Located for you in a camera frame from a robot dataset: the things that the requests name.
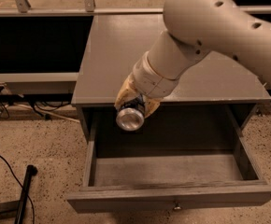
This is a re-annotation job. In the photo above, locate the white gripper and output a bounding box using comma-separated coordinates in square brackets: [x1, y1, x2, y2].
[114, 52, 178, 118]

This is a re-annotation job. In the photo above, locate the dark pepsi can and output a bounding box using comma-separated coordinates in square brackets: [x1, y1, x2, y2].
[116, 95, 145, 132]

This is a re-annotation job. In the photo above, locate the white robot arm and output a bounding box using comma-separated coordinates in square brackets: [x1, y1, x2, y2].
[115, 0, 271, 117]

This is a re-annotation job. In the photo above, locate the grey open top drawer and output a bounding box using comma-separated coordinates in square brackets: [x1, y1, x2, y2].
[66, 109, 271, 214]

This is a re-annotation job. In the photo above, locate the metal drawer knob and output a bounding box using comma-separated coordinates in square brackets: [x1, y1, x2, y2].
[173, 203, 182, 211]

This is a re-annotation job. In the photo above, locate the grey wooden cabinet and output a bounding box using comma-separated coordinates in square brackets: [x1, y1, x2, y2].
[72, 14, 271, 134]

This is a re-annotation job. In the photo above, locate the black metal stand leg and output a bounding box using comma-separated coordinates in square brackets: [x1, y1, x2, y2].
[0, 164, 38, 224]

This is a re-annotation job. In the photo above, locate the grey lower shelf beam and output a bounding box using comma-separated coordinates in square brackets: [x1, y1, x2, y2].
[0, 73, 78, 94]

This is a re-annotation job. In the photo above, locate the cable bundle under beam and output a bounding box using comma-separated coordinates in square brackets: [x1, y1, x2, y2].
[0, 85, 80, 123]

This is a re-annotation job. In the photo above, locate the black floor cable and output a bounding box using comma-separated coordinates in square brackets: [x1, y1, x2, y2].
[0, 145, 36, 224]

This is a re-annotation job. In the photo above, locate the grey horizontal rail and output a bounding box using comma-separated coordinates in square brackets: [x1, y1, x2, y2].
[0, 6, 271, 17]

